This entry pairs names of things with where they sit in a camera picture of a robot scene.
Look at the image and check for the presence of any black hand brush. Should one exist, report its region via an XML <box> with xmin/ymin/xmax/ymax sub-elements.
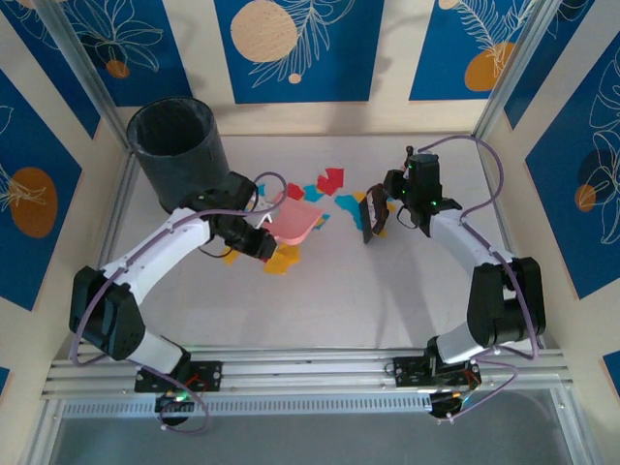
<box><xmin>357</xmin><ymin>183</ymin><xmax>391</xmax><ymax>245</ymax></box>

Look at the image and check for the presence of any pink plastic dustpan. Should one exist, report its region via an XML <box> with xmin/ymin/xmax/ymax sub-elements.
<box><xmin>263</xmin><ymin>195</ymin><xmax>326</xmax><ymax>247</ymax></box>

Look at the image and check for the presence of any large blue paper scrap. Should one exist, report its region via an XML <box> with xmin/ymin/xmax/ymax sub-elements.
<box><xmin>334</xmin><ymin>193</ymin><xmax>370</xmax><ymax>230</ymax></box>

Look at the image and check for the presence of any black round waste bin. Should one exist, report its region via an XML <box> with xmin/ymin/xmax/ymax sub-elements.
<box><xmin>126</xmin><ymin>96</ymin><xmax>233</xmax><ymax>215</ymax></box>

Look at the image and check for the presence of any left black controller board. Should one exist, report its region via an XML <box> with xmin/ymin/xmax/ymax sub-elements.
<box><xmin>153</xmin><ymin>391</ymin><xmax>196</xmax><ymax>428</ymax></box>

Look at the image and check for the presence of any black controller board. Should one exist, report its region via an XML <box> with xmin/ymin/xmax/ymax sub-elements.
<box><xmin>427</xmin><ymin>388</ymin><xmax>467</xmax><ymax>423</ymax></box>
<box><xmin>153</xmin><ymin>391</ymin><xmax>196</xmax><ymax>428</ymax></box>

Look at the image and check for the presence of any right black controller board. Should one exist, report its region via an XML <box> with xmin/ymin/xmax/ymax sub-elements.
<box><xmin>427</xmin><ymin>388</ymin><xmax>467</xmax><ymax>423</ymax></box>

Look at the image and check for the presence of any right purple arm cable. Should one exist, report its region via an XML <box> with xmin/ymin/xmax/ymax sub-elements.
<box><xmin>417</xmin><ymin>135</ymin><xmax>543</xmax><ymax>423</ymax></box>

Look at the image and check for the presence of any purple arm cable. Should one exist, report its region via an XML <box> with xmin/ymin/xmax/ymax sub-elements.
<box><xmin>417</xmin><ymin>135</ymin><xmax>543</xmax><ymax>423</ymax></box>
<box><xmin>69</xmin><ymin>171</ymin><xmax>290</xmax><ymax>435</ymax></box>

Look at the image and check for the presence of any left aluminium side rail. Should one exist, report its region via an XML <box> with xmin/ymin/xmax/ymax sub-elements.
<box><xmin>70</xmin><ymin>149</ymin><xmax>141</xmax><ymax>359</ymax></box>

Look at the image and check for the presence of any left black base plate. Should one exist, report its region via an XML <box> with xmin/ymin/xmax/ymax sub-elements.
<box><xmin>134</xmin><ymin>359</ymin><xmax>225</xmax><ymax>394</ymax></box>

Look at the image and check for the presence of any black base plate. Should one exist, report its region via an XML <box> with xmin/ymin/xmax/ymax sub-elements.
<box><xmin>134</xmin><ymin>359</ymin><xmax>225</xmax><ymax>394</ymax></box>
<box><xmin>392</xmin><ymin>355</ymin><xmax>483</xmax><ymax>389</ymax></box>

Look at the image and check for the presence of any right aluminium corner post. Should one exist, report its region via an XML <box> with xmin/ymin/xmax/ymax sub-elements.
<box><xmin>473</xmin><ymin>0</ymin><xmax>571</xmax><ymax>142</ymax></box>

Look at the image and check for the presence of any aluminium corner post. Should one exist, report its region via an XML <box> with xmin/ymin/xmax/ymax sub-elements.
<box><xmin>473</xmin><ymin>0</ymin><xmax>571</xmax><ymax>142</ymax></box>
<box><xmin>36</xmin><ymin>0</ymin><xmax>135</xmax><ymax>156</ymax></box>

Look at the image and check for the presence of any aluminium table edge rail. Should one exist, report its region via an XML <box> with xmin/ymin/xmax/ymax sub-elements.
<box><xmin>41</xmin><ymin>345</ymin><xmax>575</xmax><ymax>403</ymax></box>

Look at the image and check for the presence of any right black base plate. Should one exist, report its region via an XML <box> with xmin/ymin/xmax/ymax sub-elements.
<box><xmin>392</xmin><ymin>355</ymin><xmax>483</xmax><ymax>389</ymax></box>

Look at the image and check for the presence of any slotted grey cable duct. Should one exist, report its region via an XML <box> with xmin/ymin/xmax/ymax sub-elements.
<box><xmin>60</xmin><ymin>390</ymin><xmax>435</xmax><ymax>419</ymax></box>

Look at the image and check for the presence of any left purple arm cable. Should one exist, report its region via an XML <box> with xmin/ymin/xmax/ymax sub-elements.
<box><xmin>69</xmin><ymin>171</ymin><xmax>290</xmax><ymax>435</ymax></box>

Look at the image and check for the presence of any left aluminium corner post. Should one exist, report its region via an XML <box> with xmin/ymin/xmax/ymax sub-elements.
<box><xmin>36</xmin><ymin>0</ymin><xmax>135</xmax><ymax>156</ymax></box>

